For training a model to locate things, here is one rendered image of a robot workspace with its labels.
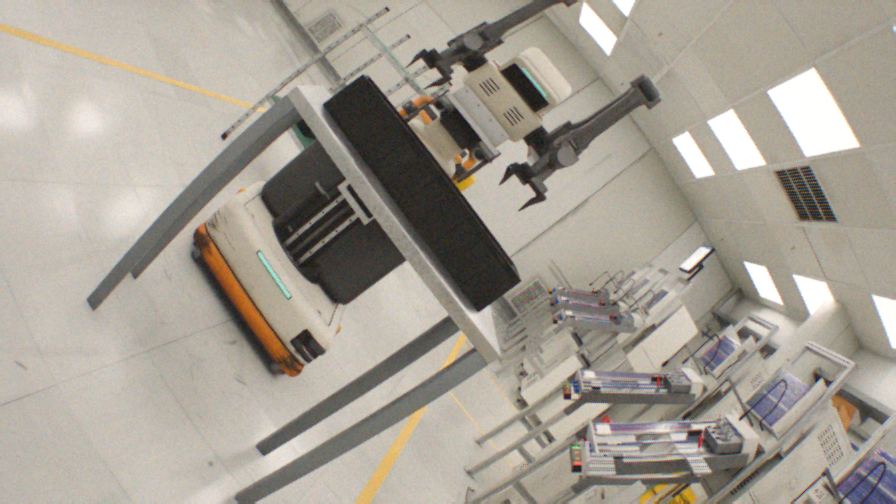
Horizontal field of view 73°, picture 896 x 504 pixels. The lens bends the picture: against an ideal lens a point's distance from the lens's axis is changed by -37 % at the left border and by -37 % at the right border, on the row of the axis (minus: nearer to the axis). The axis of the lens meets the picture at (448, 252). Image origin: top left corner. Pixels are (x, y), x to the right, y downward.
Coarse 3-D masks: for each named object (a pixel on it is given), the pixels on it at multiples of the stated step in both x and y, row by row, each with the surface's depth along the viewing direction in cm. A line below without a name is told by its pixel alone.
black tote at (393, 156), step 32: (352, 96) 192; (384, 96) 209; (352, 128) 194; (384, 128) 194; (384, 160) 195; (416, 160) 195; (416, 192) 196; (448, 192) 197; (416, 224) 198; (448, 224) 198; (480, 224) 215; (448, 256) 199; (480, 256) 199; (480, 288) 200
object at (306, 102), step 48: (288, 96) 176; (240, 144) 177; (336, 144) 178; (192, 192) 179; (384, 192) 192; (144, 240) 181; (96, 288) 182; (432, 288) 183; (432, 336) 227; (480, 336) 185; (432, 384) 187; (288, 432) 232; (288, 480) 191
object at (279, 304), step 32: (256, 192) 316; (224, 224) 283; (256, 224) 291; (224, 256) 285; (256, 256) 285; (288, 256) 305; (224, 288) 287; (256, 288) 287; (288, 288) 288; (320, 288) 320; (256, 320) 288; (288, 320) 289; (320, 320) 293; (288, 352) 292; (320, 352) 292
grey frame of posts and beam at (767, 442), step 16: (800, 352) 351; (848, 368) 280; (832, 384) 281; (752, 416) 326; (768, 432) 293; (560, 448) 364; (768, 448) 282; (544, 464) 365; (752, 464) 283; (512, 480) 368; (736, 480) 284; (480, 496) 368; (560, 496) 291; (640, 496) 362; (720, 496) 285
